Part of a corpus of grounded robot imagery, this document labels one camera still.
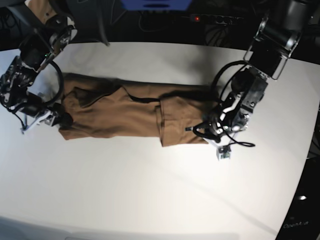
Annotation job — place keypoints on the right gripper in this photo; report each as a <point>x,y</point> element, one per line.
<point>35,113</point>

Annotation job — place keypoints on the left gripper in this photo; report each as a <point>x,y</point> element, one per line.
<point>213,128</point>

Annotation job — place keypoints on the brown T-shirt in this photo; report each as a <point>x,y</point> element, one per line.
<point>111,107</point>

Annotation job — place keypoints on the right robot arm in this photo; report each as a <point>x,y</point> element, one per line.
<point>52,29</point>

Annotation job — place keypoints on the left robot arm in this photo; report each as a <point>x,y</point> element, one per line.
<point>273,44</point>

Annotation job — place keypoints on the black power strip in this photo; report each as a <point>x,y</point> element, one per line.
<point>210,19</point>

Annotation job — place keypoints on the blue box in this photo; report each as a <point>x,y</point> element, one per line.
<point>156,5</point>

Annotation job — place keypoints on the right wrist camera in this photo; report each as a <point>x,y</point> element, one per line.
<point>50,120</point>

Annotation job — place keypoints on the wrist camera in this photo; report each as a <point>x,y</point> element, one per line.
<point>223,152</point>
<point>50,120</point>

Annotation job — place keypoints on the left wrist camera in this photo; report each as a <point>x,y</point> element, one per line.
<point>223,152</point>

